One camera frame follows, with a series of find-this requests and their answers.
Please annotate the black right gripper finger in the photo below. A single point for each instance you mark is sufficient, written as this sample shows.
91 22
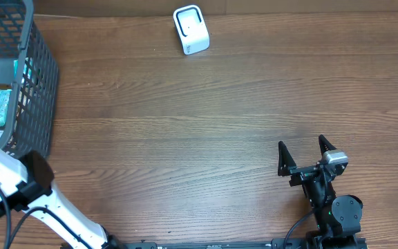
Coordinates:
325 145
286 163

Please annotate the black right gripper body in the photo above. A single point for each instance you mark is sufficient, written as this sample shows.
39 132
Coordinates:
302 176

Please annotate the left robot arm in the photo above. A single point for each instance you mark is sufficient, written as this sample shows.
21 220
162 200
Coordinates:
28 188

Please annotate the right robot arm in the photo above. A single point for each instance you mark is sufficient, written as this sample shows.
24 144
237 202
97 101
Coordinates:
337 217

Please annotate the white barcode scanner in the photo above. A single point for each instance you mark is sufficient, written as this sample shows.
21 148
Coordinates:
191 29

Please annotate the grey plastic mesh basket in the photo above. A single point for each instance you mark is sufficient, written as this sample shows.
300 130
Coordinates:
29 68

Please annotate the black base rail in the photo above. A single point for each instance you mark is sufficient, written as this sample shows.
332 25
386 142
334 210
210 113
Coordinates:
199 245

